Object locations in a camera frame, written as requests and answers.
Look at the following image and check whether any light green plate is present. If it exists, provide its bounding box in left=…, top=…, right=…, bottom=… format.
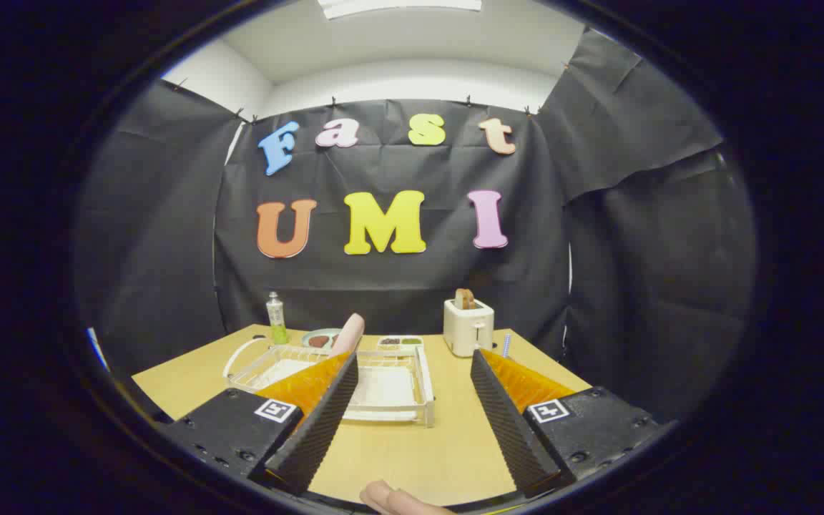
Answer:
left=301, top=328, right=343, bottom=352

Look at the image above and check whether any pink plate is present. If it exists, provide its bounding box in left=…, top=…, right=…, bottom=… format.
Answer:
left=328, top=313, right=366, bottom=359

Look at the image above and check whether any white wire dish rack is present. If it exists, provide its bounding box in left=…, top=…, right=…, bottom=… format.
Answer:
left=222, top=336, right=436, bottom=429

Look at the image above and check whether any green drink bottle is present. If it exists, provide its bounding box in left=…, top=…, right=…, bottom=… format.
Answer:
left=266, top=292, right=290, bottom=346

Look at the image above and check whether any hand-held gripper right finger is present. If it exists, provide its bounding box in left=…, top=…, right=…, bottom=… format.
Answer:
left=469, top=348, right=663, bottom=499

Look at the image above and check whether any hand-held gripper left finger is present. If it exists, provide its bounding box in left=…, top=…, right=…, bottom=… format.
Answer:
left=158, top=349, right=361, bottom=497

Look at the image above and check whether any white divided grain tray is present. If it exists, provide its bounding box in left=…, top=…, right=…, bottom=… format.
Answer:
left=376, top=335, right=426, bottom=353

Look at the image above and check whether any black backdrop cloth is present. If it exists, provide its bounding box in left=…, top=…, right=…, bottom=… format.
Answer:
left=72, top=29, right=756, bottom=423

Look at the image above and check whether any white ribbed drip tray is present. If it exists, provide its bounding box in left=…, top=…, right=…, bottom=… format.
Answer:
left=268, top=358, right=420, bottom=423

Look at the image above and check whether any ceiling light panel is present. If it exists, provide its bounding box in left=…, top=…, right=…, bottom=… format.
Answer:
left=318, top=0, right=484, bottom=20

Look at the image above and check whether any white toaster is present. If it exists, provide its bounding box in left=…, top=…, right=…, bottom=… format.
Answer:
left=443, top=298, right=496, bottom=358

